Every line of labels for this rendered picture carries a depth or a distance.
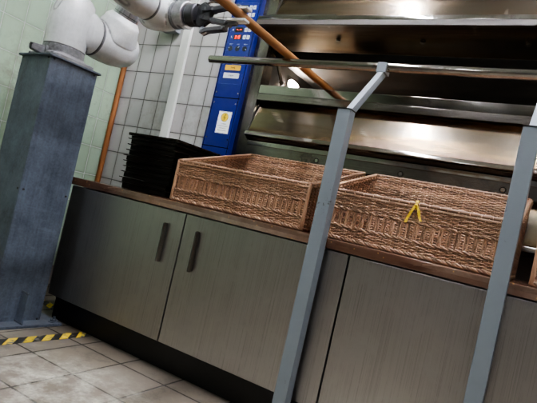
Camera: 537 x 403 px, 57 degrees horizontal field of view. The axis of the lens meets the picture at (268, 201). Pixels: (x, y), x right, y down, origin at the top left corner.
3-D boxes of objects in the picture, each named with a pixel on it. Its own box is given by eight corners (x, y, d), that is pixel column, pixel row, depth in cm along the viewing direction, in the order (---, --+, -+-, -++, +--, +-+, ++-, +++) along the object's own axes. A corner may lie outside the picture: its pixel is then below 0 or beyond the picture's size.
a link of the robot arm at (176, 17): (182, 33, 171) (196, 34, 168) (165, 22, 164) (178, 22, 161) (188, 9, 172) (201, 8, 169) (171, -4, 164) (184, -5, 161)
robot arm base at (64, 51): (16, 49, 186) (19, 35, 186) (68, 71, 204) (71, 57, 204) (42, 49, 176) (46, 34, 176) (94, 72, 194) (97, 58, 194)
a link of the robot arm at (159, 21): (183, 37, 172) (157, 20, 161) (151, 36, 180) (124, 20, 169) (190, 7, 172) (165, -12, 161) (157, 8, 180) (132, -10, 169)
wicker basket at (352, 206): (359, 241, 193) (374, 173, 193) (517, 279, 165) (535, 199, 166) (309, 233, 150) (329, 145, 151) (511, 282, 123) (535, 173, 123)
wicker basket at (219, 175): (236, 213, 223) (250, 153, 223) (353, 241, 195) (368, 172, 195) (165, 198, 180) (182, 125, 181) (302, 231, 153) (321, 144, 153)
